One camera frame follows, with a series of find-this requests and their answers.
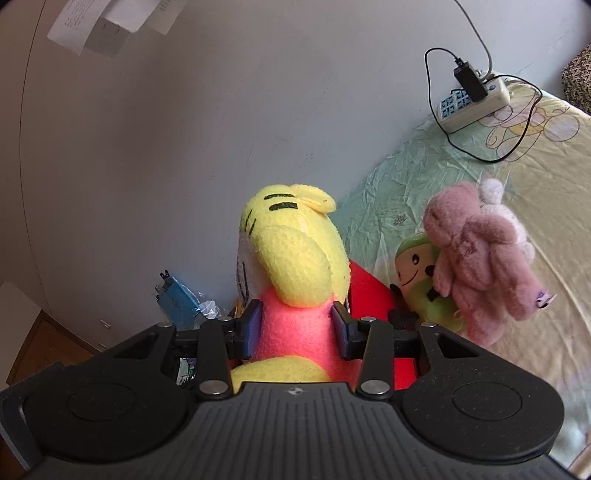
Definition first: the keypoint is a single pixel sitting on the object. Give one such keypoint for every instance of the yellow tiger plush toy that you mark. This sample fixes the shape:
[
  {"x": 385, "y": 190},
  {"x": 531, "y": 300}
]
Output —
[{"x": 295, "y": 258}]

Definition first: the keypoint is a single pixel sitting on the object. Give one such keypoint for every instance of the pink plush bear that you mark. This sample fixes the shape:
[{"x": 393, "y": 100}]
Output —
[{"x": 475, "y": 258}]

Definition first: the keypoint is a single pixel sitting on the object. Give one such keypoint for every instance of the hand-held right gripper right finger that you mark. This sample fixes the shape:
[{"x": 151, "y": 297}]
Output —
[{"x": 339, "y": 324}]

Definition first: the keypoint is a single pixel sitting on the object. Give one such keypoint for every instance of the black charger adapter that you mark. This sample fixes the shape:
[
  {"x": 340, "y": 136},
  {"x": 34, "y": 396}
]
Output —
[{"x": 471, "y": 83}]

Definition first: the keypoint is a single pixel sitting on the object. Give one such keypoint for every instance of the white wall socket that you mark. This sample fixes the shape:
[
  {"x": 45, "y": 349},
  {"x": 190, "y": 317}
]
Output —
[{"x": 105, "y": 325}]

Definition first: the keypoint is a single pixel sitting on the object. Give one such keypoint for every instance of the brown patterned cushion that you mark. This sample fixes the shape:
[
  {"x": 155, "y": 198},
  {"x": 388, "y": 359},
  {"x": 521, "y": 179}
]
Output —
[{"x": 579, "y": 78}]

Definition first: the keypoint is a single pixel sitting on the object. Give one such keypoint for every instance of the green avocado plush toy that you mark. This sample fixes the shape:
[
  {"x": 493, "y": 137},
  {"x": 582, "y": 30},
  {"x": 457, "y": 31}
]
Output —
[{"x": 415, "y": 272}]

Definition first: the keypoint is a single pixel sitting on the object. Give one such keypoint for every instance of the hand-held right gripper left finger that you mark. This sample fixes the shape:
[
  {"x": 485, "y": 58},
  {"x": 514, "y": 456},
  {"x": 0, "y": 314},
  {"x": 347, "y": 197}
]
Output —
[{"x": 253, "y": 325}]

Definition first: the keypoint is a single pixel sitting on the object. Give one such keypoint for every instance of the red cardboard box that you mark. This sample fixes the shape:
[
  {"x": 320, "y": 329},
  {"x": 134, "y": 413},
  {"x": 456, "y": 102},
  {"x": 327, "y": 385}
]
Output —
[{"x": 369, "y": 295}]

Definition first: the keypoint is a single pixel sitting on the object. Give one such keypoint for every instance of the printed wall paper sheet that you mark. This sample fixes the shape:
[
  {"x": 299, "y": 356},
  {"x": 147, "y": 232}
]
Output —
[
  {"x": 74, "y": 23},
  {"x": 152, "y": 11}
]

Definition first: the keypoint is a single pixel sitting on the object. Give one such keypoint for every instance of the white power strip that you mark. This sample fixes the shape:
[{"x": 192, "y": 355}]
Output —
[{"x": 489, "y": 108}]

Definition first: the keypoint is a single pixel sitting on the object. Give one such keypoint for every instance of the blue plastic bag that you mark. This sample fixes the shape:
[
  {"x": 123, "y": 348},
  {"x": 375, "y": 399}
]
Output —
[{"x": 178, "y": 300}]

